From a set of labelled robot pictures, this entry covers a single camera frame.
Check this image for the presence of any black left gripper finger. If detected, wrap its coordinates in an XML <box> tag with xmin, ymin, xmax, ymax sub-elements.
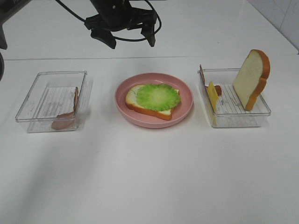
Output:
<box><xmin>141</xmin><ymin>23</ymin><xmax>156</xmax><ymax>47</ymax></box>
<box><xmin>91</xmin><ymin>29</ymin><xmax>116</xmax><ymax>49</ymax></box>

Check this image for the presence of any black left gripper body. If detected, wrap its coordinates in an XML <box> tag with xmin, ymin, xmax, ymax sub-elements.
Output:
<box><xmin>85</xmin><ymin>0</ymin><xmax>157</xmax><ymax>32</ymax></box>

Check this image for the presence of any green lettuce leaf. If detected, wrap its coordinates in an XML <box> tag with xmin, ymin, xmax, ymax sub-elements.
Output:
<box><xmin>136</xmin><ymin>84</ymin><xmax>181</xmax><ymax>112</ymax></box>

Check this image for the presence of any bread slice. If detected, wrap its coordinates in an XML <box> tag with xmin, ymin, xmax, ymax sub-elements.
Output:
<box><xmin>125</xmin><ymin>84</ymin><xmax>179</xmax><ymax>120</ymax></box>
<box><xmin>233</xmin><ymin>49</ymin><xmax>271</xmax><ymax>111</ymax></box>

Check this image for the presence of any bacon strip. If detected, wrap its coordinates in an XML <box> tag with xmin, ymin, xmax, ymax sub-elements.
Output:
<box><xmin>199</xmin><ymin>64</ymin><xmax>222</xmax><ymax>96</ymax></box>
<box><xmin>51</xmin><ymin>87</ymin><xmax>80</xmax><ymax>131</ymax></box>

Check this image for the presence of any clear left plastic container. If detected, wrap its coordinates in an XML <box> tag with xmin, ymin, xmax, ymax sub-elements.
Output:
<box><xmin>15</xmin><ymin>70</ymin><xmax>93</xmax><ymax>133</ymax></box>

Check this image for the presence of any clear plastic container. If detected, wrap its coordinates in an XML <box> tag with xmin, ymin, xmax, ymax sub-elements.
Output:
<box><xmin>198</xmin><ymin>68</ymin><xmax>271</xmax><ymax>128</ymax></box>
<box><xmin>15</xmin><ymin>70</ymin><xmax>93</xmax><ymax>133</ymax></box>

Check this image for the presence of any pink round plate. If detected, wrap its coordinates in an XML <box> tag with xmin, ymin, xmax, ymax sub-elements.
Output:
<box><xmin>114</xmin><ymin>73</ymin><xmax>193</xmax><ymax>128</ymax></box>

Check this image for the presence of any yellow cheese slice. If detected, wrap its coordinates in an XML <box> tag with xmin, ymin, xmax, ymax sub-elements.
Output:
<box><xmin>207</xmin><ymin>81</ymin><xmax>219</xmax><ymax>127</ymax></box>

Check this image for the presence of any clear right plastic container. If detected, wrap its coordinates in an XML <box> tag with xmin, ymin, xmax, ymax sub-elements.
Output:
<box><xmin>198</xmin><ymin>68</ymin><xmax>271</xmax><ymax>128</ymax></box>

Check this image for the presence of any upright bread slice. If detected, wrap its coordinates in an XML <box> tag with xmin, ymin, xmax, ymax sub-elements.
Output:
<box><xmin>233</xmin><ymin>49</ymin><xmax>271</xmax><ymax>111</ymax></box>

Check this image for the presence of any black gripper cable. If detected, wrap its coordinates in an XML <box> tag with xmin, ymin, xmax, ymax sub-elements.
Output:
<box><xmin>55</xmin><ymin>0</ymin><xmax>163</xmax><ymax>42</ymax></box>

